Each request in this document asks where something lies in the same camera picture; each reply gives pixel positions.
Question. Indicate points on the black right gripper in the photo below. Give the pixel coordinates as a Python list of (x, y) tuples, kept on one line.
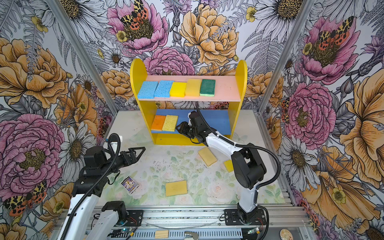
[(182, 129)]

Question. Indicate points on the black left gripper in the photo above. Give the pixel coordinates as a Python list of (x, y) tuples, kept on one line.
[(128, 161)]

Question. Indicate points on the textured yellow sponge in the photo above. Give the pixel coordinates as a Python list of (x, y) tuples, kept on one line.
[(170, 123)]

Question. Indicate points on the orange sponge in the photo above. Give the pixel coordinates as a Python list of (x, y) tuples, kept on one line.
[(158, 122)]

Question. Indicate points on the dark green sponge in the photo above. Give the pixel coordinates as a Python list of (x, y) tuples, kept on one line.
[(208, 88)]

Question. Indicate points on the bright yellow sponge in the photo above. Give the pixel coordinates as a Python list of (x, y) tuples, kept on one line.
[(178, 90)]

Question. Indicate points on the rounded yellow sponge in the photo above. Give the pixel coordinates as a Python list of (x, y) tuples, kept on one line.
[(193, 88)]

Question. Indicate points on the large blue sponge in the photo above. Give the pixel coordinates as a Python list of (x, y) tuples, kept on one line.
[(147, 90)]

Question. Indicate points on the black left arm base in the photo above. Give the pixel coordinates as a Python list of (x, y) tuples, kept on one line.
[(130, 218)]

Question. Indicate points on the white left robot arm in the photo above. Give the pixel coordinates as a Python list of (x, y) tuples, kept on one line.
[(88, 190)]

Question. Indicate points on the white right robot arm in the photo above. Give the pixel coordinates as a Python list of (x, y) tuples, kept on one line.
[(249, 167)]

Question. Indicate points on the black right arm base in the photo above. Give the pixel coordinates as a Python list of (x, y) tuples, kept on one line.
[(237, 217)]

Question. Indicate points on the yellow wooden shelf unit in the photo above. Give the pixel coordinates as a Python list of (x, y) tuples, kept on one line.
[(230, 89)]

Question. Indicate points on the tan yellow sponge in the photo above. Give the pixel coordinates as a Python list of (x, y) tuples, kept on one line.
[(207, 156)]

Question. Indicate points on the purple playing card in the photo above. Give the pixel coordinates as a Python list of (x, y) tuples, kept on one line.
[(130, 184)]

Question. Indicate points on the small yellow sponge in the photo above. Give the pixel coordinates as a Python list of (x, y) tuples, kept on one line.
[(229, 166)]

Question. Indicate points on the yellow sponge green backing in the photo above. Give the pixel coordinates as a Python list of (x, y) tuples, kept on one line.
[(176, 188)]

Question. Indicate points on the small wooden block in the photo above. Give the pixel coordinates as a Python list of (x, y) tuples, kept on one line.
[(161, 234)]

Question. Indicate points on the round beige object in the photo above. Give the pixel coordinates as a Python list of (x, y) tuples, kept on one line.
[(285, 234)]

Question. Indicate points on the aluminium front rail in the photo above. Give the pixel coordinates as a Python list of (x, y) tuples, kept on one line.
[(217, 216)]

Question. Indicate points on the aluminium corner post left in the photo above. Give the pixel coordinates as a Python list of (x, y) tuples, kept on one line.
[(76, 42)]

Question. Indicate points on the aluminium corner post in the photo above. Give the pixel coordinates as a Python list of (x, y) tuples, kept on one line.
[(76, 42), (291, 41)]

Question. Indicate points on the aluminium corner post right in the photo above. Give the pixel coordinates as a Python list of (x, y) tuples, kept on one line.
[(291, 41)]

